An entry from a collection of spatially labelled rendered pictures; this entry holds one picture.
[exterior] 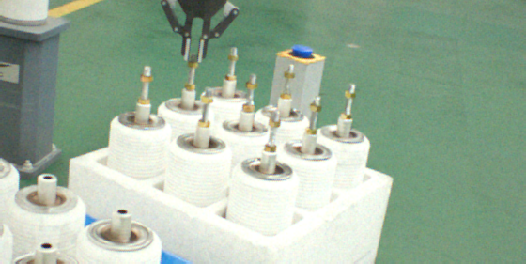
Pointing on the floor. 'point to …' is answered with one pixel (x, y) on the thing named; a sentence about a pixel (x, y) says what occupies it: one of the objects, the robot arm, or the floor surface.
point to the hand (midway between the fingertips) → (193, 49)
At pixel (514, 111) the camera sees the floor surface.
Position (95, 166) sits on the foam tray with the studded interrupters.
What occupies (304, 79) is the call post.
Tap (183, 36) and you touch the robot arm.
